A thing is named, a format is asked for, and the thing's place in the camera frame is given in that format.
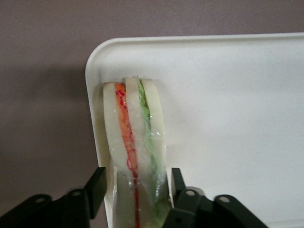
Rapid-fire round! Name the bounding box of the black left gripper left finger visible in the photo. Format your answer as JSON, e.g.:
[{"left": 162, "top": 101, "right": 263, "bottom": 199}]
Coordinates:
[{"left": 0, "top": 167, "right": 106, "bottom": 228}]

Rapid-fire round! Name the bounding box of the plastic sandwich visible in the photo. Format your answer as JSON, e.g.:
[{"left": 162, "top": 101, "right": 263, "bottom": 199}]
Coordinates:
[{"left": 102, "top": 76, "right": 172, "bottom": 228}]

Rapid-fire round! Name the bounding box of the cream plastic tray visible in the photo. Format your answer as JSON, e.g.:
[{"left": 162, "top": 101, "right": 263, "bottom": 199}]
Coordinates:
[{"left": 85, "top": 32, "right": 304, "bottom": 228}]

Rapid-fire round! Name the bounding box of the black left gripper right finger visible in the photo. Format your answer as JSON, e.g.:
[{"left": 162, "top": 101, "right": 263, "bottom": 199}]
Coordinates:
[{"left": 163, "top": 167, "right": 269, "bottom": 228}]

